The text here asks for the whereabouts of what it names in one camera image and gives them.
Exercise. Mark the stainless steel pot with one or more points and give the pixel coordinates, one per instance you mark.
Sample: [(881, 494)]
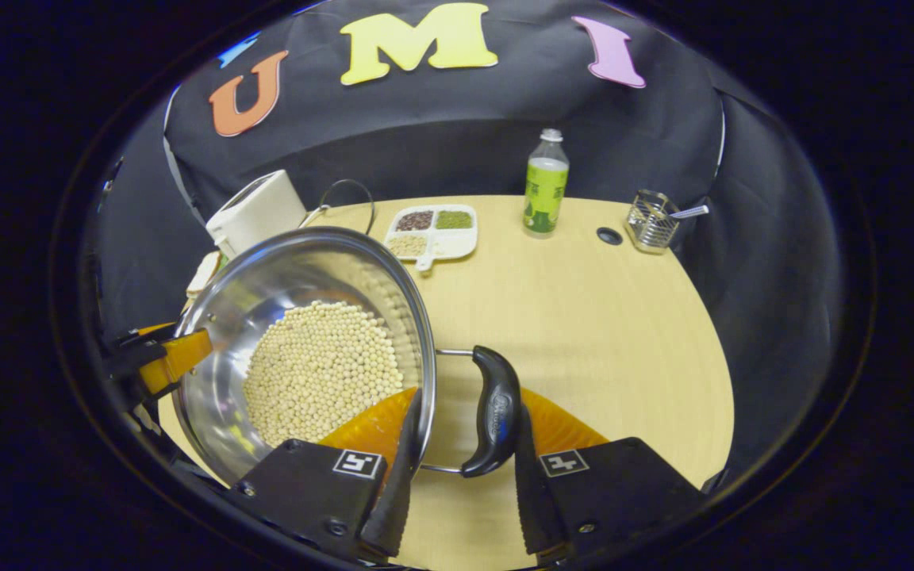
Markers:
[(282, 270)]

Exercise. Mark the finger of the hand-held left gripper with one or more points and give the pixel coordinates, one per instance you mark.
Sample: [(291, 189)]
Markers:
[(175, 357), (144, 335)]

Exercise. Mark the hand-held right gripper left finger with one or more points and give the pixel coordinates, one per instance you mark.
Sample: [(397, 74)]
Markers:
[(401, 500)]

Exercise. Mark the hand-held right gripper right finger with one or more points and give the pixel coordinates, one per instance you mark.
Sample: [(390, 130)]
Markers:
[(532, 500)]

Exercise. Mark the small plate with bread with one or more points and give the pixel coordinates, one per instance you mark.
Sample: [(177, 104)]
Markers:
[(203, 274)]

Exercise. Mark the green label drink bottle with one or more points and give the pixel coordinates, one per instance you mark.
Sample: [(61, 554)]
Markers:
[(546, 194)]

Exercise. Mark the white divided bean tray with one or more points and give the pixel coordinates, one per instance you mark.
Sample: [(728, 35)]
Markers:
[(449, 242)]

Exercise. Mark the black backdrop cloth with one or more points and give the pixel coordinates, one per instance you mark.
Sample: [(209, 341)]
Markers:
[(441, 127)]

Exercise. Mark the white toaster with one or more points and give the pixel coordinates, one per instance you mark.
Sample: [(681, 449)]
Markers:
[(259, 214)]

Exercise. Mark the pile of soybeans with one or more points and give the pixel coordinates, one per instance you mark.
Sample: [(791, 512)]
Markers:
[(318, 373)]

